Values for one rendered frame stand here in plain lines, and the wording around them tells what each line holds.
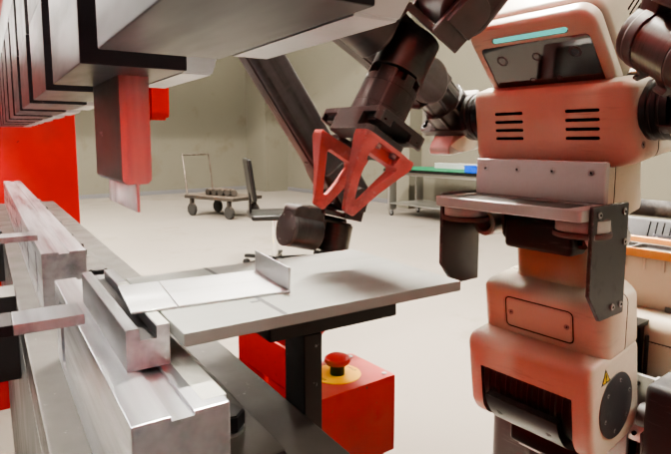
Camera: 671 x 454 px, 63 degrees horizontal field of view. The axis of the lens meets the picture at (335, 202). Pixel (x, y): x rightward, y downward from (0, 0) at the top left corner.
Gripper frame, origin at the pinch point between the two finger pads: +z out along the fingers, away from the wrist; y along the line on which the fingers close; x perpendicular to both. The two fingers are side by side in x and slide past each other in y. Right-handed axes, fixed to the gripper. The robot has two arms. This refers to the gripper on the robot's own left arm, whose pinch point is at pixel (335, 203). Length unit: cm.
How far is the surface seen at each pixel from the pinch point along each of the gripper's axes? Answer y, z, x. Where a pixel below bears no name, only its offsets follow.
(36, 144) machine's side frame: -214, 3, -10
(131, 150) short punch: 5.8, 5.5, -20.7
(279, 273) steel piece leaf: 2.8, 8.8, -3.9
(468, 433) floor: -93, 32, 160
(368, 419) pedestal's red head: -15.0, 22.1, 31.0
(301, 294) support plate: 6.1, 9.6, -3.0
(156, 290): -1.1, 14.6, -11.9
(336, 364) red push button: -18.6, 17.0, 24.3
